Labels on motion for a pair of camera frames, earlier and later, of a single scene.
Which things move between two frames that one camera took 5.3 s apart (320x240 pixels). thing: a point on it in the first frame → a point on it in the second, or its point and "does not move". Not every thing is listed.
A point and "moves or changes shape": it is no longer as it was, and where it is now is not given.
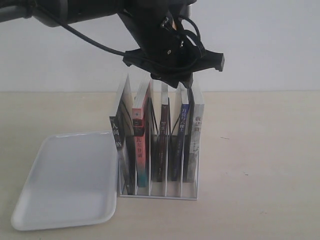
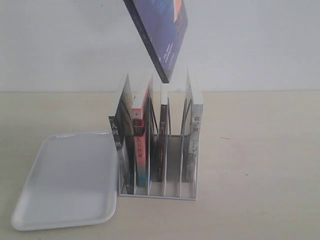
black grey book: [122, 127] does not move
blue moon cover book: [181, 132] moves or changes shape
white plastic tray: [73, 183] does not move
